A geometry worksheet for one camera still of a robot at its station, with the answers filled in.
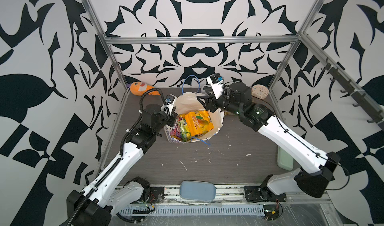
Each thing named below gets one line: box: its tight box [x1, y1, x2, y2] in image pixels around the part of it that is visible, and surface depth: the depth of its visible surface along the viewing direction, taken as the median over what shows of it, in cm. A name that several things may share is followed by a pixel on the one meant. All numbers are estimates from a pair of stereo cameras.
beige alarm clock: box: [251, 84, 270, 100], surface depth 118 cm
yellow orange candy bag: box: [184, 110, 215, 137], surface depth 89 cm
